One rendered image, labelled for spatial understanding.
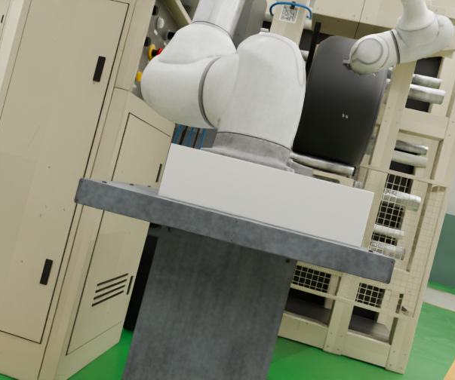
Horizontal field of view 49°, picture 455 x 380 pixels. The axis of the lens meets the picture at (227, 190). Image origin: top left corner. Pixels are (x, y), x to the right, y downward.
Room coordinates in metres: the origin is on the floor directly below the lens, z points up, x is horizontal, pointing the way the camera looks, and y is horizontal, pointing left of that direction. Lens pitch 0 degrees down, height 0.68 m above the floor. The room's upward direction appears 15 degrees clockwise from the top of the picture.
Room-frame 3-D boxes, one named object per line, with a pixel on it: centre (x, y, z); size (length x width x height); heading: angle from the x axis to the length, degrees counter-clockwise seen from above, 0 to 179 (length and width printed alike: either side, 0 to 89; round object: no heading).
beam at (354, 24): (2.48, -0.50, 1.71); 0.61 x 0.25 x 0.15; 81
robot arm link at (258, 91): (1.02, -0.02, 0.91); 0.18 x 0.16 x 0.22; 55
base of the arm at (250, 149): (1.01, -0.05, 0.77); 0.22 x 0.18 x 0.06; 86
